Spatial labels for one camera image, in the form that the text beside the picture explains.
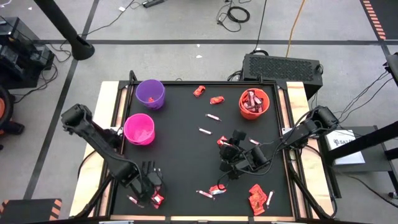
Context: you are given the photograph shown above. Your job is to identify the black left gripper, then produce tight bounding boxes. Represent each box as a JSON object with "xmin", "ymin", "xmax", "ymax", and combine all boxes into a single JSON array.
[{"xmin": 129, "ymin": 160, "xmax": 165, "ymax": 205}]

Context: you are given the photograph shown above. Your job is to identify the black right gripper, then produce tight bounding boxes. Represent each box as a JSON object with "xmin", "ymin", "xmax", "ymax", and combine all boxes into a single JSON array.
[{"xmin": 217, "ymin": 138, "xmax": 251, "ymax": 180}]

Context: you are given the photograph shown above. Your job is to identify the pink plastic halloween bucket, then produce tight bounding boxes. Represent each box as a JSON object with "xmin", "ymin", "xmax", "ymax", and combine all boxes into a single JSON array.
[{"xmin": 123, "ymin": 113, "xmax": 156, "ymax": 146}]

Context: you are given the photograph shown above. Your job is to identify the orange plastic halloween bucket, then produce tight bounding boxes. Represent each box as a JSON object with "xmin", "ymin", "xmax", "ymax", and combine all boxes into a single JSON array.
[{"xmin": 238, "ymin": 88, "xmax": 271, "ymax": 121}]

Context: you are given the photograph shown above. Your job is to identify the purple plastic halloween bucket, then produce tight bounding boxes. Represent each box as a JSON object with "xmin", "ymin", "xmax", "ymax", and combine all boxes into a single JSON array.
[{"xmin": 135, "ymin": 78, "xmax": 167, "ymax": 110}]

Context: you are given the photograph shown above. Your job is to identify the light wooden table board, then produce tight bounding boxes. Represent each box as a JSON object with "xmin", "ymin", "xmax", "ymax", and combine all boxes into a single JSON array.
[
  {"xmin": 68, "ymin": 81, "xmax": 121, "ymax": 218},
  {"xmin": 285, "ymin": 81, "xmax": 331, "ymax": 218}
]

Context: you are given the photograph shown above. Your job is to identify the black computer case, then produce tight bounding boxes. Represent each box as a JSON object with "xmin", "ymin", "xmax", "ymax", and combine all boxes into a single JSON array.
[{"xmin": 241, "ymin": 54, "xmax": 324, "ymax": 100}]

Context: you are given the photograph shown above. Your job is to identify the white paper with logo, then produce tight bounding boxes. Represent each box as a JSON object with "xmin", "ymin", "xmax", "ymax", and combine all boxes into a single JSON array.
[{"xmin": 325, "ymin": 129, "xmax": 366, "ymax": 166}]

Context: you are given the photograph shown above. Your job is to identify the black mat orange stripes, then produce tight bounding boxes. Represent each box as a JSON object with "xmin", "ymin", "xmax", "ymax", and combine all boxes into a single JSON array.
[
  {"xmin": 359, "ymin": 0, "xmax": 398, "ymax": 41},
  {"xmin": 0, "ymin": 198, "xmax": 63, "ymax": 224}
]

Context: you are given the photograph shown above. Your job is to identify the black metal stand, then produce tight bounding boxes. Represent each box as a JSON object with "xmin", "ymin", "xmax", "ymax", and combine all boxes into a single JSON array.
[{"xmin": 320, "ymin": 121, "xmax": 398, "ymax": 200}]

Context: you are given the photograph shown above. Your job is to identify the black power strip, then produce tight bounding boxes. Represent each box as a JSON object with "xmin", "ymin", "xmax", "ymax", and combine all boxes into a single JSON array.
[{"xmin": 142, "ymin": 0, "xmax": 165, "ymax": 9}]

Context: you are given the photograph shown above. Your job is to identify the black pole stand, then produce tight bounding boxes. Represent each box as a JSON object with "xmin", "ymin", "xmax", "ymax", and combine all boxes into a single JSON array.
[{"xmin": 33, "ymin": 0, "xmax": 96, "ymax": 62}]

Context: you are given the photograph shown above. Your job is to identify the black orange floor device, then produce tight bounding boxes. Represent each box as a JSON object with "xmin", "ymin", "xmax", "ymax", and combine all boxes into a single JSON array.
[{"xmin": 0, "ymin": 85, "xmax": 25, "ymax": 138}]

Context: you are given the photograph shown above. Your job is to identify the black equipment cart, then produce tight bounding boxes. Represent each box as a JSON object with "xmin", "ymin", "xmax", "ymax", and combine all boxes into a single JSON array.
[{"xmin": 0, "ymin": 17, "xmax": 56, "ymax": 91}]

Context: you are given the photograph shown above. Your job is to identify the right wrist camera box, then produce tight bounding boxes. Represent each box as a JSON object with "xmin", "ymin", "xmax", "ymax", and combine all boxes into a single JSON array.
[{"xmin": 232, "ymin": 129, "xmax": 248, "ymax": 146}]

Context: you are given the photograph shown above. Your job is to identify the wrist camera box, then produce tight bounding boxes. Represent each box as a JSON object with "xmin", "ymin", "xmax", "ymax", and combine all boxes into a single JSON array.
[
  {"xmin": 146, "ymin": 172, "xmax": 163, "ymax": 188},
  {"xmin": 232, "ymin": 129, "xmax": 248, "ymax": 146}
]

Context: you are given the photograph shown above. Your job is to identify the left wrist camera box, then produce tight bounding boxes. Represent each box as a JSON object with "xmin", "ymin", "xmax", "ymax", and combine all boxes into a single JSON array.
[{"xmin": 146, "ymin": 172, "xmax": 163, "ymax": 188}]

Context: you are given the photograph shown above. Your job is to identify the black frame leg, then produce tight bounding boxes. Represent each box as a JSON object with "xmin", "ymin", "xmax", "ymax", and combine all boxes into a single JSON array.
[
  {"xmin": 285, "ymin": 149, "xmax": 338, "ymax": 220},
  {"xmin": 73, "ymin": 149, "xmax": 123, "ymax": 218}
]

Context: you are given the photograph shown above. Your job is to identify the black frame post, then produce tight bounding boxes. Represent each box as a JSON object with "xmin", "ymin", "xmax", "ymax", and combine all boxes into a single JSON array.
[{"xmin": 128, "ymin": 70, "xmax": 139, "ymax": 91}]

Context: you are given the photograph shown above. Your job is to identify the black floor cable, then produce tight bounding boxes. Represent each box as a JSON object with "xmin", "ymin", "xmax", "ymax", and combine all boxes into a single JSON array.
[{"xmin": 248, "ymin": 0, "xmax": 268, "ymax": 55}]

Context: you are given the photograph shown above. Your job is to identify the orange floor cable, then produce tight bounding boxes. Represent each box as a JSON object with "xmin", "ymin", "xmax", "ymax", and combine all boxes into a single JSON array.
[{"xmin": 285, "ymin": 0, "xmax": 307, "ymax": 58}]

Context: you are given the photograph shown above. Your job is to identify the coiled black cable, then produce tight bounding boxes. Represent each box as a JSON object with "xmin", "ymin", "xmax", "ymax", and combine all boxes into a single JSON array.
[{"xmin": 216, "ymin": 1, "xmax": 251, "ymax": 33}]

